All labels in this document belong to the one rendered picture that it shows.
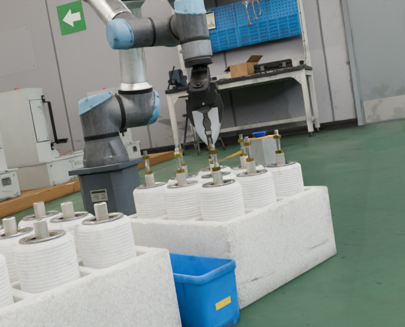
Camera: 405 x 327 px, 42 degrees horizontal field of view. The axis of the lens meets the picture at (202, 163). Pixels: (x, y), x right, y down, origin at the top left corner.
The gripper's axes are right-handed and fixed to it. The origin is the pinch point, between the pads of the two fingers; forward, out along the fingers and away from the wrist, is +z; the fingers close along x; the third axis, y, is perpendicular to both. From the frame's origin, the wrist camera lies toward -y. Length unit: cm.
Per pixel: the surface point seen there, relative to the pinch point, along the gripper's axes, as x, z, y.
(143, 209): 18.2, 14.2, -6.1
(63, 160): 140, 11, 242
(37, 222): 23, 7, -51
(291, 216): -17.2, 20.1, -9.1
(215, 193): -2.0, 10.6, -20.6
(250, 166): -9.5, 7.4, -7.6
